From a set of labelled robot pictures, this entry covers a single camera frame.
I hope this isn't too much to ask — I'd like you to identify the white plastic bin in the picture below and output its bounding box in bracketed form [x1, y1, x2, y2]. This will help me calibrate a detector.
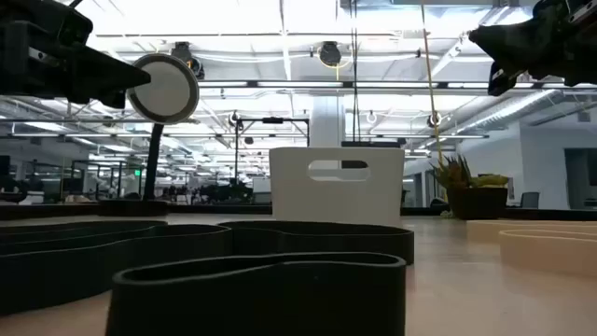
[269, 147, 406, 229]

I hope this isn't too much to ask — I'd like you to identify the grey office chair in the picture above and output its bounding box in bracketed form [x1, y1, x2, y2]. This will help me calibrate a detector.
[520, 190, 541, 210]

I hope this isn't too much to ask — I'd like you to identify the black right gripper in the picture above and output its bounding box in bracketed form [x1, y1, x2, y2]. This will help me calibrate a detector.
[467, 0, 597, 97]

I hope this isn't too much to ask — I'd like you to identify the potted succulent plant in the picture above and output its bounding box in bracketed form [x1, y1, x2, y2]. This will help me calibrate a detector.
[429, 153, 510, 221]

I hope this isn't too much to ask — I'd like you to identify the black ceiling cable reel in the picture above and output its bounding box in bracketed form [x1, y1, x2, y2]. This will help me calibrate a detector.
[317, 40, 343, 68]
[170, 40, 206, 80]

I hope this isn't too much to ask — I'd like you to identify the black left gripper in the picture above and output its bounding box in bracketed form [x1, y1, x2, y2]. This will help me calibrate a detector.
[0, 0, 152, 110]

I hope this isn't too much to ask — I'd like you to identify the black metal gantry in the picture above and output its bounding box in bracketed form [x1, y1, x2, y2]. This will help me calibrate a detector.
[234, 116, 312, 188]

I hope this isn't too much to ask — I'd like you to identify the yellow extension cord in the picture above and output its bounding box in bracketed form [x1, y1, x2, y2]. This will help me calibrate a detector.
[420, 0, 445, 164]

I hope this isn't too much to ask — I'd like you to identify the black rubber band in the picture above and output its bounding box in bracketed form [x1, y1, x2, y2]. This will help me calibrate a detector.
[0, 219, 170, 257]
[217, 219, 416, 266]
[0, 223, 234, 316]

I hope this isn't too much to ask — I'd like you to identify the small dark rubber band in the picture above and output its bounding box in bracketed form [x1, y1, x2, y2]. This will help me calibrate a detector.
[104, 251, 408, 336]

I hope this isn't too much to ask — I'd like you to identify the black hanging cable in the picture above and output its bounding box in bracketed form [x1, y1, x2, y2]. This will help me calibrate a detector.
[350, 0, 361, 144]

